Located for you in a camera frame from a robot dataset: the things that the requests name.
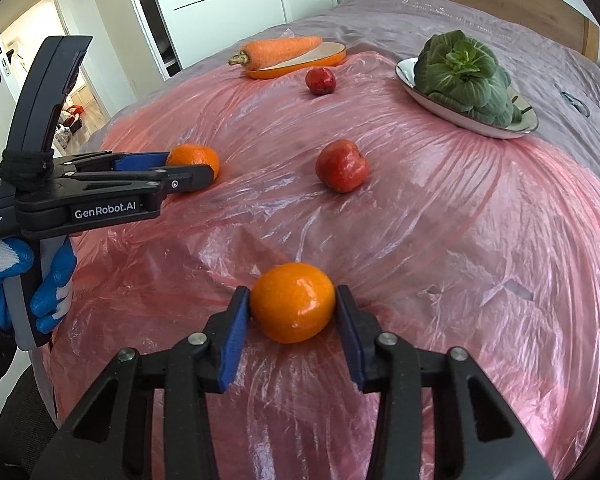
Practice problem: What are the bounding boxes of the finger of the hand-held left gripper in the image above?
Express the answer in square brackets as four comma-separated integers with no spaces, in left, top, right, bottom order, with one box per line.
[55,151,173,173]
[60,164,216,196]

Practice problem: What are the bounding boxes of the person's left hand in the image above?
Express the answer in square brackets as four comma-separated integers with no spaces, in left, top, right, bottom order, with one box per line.
[0,237,78,333]

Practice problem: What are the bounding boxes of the small red apple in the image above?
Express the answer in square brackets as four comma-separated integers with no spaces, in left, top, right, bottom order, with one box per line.
[305,67,337,96]
[315,140,370,194]

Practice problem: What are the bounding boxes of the orange oval dish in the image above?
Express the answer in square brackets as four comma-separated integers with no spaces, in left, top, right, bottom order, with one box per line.
[245,41,347,80]

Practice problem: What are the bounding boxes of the orange mandarin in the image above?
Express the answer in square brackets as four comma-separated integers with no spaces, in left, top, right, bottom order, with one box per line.
[166,144,221,183]
[250,262,337,344]

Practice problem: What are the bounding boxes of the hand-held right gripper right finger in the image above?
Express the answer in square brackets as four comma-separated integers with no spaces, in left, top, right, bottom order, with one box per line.
[335,285,554,480]

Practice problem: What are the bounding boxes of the black eyeglasses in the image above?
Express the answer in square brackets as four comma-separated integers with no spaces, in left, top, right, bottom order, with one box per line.
[560,91,591,118]

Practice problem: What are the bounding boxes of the green bok choy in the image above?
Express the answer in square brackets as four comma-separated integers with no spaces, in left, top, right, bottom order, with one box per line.
[412,30,523,127]

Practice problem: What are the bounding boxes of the carrot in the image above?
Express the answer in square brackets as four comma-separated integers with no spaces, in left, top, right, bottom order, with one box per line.
[227,36,323,71]

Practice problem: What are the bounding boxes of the pink plastic sheet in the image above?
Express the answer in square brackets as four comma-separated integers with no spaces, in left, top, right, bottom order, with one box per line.
[45,50,600,480]

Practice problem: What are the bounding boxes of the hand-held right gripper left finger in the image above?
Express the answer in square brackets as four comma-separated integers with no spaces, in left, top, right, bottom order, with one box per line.
[30,286,252,480]

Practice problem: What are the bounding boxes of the white oval plate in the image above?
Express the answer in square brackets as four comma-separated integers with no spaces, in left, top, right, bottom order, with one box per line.
[395,57,540,140]

